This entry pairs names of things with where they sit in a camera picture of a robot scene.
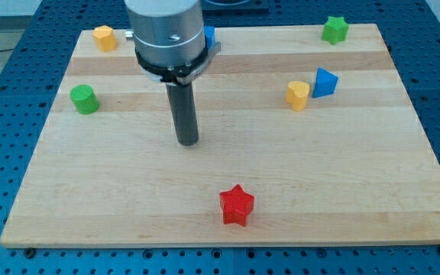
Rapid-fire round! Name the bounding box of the red star block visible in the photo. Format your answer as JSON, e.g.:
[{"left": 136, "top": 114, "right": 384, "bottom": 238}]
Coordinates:
[{"left": 219, "top": 184, "right": 255, "bottom": 227}]

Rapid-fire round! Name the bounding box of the green star block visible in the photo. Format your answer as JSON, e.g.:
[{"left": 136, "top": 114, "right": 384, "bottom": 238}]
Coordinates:
[{"left": 321, "top": 16, "right": 349, "bottom": 45}]

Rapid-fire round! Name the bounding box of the green cylinder block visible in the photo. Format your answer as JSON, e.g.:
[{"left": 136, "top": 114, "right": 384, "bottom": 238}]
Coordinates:
[{"left": 70, "top": 84, "right": 99, "bottom": 115}]

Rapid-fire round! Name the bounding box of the yellow pentagon block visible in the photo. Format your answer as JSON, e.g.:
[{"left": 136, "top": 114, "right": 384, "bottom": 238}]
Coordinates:
[{"left": 92, "top": 25, "right": 118, "bottom": 52}]

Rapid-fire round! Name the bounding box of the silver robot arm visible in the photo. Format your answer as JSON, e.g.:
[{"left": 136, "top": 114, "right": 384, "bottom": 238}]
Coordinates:
[{"left": 125, "top": 0, "right": 221, "bottom": 146}]

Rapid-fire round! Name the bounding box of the black and silver mounting flange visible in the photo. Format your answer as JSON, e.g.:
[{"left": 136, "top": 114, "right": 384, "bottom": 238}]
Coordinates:
[{"left": 134, "top": 41, "right": 222, "bottom": 86}]

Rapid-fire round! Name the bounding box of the yellow heart block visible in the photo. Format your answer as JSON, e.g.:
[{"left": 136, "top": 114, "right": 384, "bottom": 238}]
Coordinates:
[{"left": 286, "top": 81, "right": 310, "bottom": 112}]

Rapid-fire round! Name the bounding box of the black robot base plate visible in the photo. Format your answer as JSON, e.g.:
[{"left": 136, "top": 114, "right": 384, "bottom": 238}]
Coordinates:
[{"left": 201, "top": 0, "right": 270, "bottom": 12}]

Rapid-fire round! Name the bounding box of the blue cube block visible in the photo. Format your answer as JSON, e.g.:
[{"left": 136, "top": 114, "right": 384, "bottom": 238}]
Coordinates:
[{"left": 204, "top": 25, "right": 216, "bottom": 49}]

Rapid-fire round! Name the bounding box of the wooden board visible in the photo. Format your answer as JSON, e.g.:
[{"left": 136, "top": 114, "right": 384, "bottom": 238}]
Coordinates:
[{"left": 0, "top": 24, "right": 440, "bottom": 248}]

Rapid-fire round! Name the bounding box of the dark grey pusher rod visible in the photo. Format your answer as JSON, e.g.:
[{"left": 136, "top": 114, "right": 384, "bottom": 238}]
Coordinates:
[{"left": 167, "top": 84, "right": 199, "bottom": 146}]

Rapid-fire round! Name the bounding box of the blue triangle block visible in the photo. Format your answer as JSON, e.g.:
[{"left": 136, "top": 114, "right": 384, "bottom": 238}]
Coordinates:
[{"left": 312, "top": 67, "right": 338, "bottom": 98}]

